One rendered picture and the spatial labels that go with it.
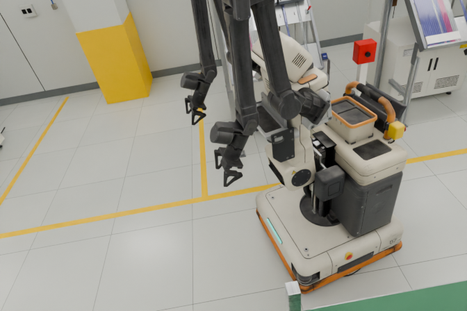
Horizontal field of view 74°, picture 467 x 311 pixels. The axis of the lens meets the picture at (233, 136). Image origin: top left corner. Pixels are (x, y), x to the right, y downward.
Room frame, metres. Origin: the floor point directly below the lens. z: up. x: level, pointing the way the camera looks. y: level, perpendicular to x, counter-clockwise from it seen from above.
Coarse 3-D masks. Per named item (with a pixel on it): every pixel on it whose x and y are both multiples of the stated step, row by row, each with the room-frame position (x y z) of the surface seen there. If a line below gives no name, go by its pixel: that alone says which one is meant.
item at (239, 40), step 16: (240, 0) 0.79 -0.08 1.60; (224, 16) 0.86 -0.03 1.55; (240, 16) 0.79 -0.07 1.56; (240, 32) 0.82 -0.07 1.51; (240, 48) 0.82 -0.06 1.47; (240, 64) 0.82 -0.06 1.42; (240, 80) 0.82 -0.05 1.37; (240, 96) 0.82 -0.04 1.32; (240, 112) 0.81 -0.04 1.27; (256, 112) 0.82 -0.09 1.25
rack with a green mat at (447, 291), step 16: (288, 288) 0.33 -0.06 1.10; (432, 288) 0.34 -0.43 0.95; (448, 288) 0.34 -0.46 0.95; (464, 288) 0.33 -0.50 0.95; (288, 304) 0.32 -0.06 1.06; (336, 304) 0.35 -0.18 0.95; (352, 304) 0.34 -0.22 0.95; (368, 304) 0.33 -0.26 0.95; (384, 304) 0.33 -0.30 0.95; (400, 304) 0.32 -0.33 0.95; (416, 304) 0.31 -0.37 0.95; (432, 304) 0.31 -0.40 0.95; (448, 304) 0.30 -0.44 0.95; (464, 304) 0.30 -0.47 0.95
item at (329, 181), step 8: (320, 152) 1.10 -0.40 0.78; (320, 160) 1.07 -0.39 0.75; (272, 168) 1.12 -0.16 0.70; (320, 168) 1.05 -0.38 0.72; (328, 168) 1.01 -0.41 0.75; (336, 168) 1.00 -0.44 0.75; (280, 176) 1.06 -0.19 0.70; (320, 176) 0.97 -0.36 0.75; (328, 176) 0.96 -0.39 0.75; (336, 176) 0.95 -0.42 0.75; (344, 176) 0.96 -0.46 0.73; (320, 184) 0.95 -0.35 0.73; (328, 184) 0.94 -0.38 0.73; (336, 184) 0.95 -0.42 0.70; (320, 192) 0.94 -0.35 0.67; (328, 192) 0.94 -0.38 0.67; (336, 192) 0.95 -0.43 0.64; (320, 200) 0.94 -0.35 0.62
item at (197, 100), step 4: (196, 92) 1.23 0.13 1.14; (188, 96) 1.27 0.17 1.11; (192, 96) 1.24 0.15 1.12; (196, 96) 1.23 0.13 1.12; (200, 96) 1.22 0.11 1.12; (204, 96) 1.23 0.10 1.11; (192, 100) 1.23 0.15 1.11; (196, 100) 1.22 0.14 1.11; (200, 100) 1.22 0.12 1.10; (192, 104) 1.20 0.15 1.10; (196, 104) 1.21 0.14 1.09; (200, 104) 1.22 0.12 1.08; (204, 104) 1.24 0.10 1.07; (196, 108) 1.19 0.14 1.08; (204, 108) 1.20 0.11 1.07
